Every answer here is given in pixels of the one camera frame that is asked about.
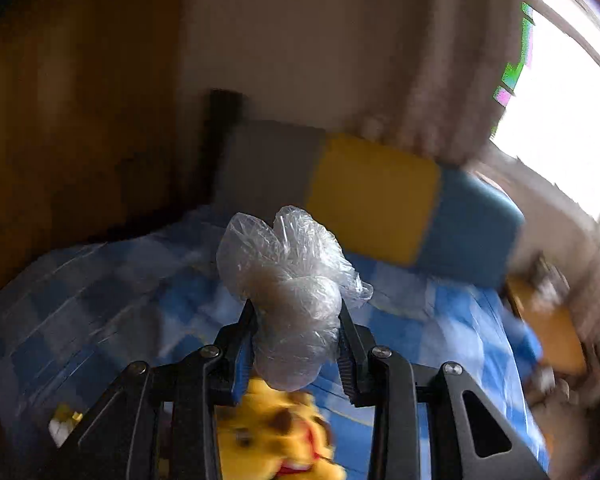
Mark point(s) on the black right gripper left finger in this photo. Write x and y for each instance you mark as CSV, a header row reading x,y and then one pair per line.
x,y
154,414

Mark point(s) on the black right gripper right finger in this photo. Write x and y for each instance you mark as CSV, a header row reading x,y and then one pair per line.
x,y
468,436

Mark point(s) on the white stuffing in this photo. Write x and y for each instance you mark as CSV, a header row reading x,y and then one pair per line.
x,y
295,274

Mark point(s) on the yellow bear plush toy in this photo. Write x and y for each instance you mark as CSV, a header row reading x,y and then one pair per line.
x,y
273,434

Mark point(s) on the blue plaid bed cover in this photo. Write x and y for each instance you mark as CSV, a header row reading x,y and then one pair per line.
x,y
73,320

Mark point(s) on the wooden side desk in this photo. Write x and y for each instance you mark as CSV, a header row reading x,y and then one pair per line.
x,y
552,325

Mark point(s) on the grey yellow blue headboard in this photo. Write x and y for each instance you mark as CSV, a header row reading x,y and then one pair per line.
x,y
381,203

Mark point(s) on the wooden wardrobe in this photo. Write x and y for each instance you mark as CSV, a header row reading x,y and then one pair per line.
x,y
89,140

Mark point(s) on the pink curtain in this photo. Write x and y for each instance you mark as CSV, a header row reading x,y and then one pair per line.
x,y
438,97

